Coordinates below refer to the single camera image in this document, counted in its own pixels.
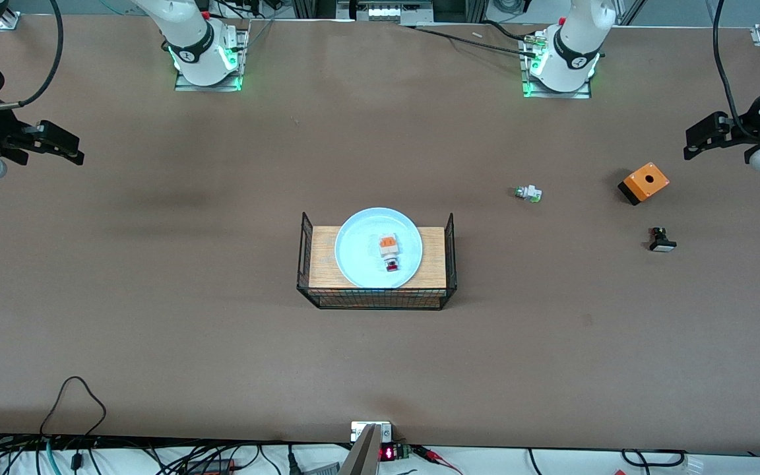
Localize light blue round plate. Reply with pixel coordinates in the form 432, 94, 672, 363
334, 208, 424, 289

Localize red push button switch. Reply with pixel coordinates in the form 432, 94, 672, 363
378, 233, 400, 272

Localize wooden board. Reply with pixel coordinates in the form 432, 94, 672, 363
309, 226, 448, 290

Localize black power adapter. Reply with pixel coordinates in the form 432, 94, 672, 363
182, 459, 236, 475

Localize silver control device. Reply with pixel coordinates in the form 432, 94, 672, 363
337, 0, 433, 24

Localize red clip leads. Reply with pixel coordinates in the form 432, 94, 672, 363
413, 445, 463, 475

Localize orange button enclosure box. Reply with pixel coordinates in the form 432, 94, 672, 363
617, 162, 670, 206

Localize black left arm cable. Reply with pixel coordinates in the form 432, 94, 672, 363
713, 0, 747, 136

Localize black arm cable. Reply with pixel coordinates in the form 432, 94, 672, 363
713, 0, 747, 136
0, 0, 65, 110

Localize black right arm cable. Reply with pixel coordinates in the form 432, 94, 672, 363
0, 0, 65, 110

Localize black push button switch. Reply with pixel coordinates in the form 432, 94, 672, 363
648, 226, 678, 253

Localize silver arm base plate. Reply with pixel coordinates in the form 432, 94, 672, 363
174, 26, 249, 92
521, 30, 593, 100

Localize black looped cable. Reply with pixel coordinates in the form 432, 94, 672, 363
40, 376, 107, 439

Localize black cable on table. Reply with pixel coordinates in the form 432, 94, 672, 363
406, 23, 540, 57

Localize black coiled cable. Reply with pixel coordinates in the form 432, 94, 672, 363
621, 449, 687, 469

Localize black wire rack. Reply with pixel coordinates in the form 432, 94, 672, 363
296, 212, 458, 311

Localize silver mounting bracket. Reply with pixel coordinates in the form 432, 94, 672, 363
351, 421, 394, 443

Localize grey camera pole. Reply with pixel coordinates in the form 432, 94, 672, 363
339, 424, 382, 475

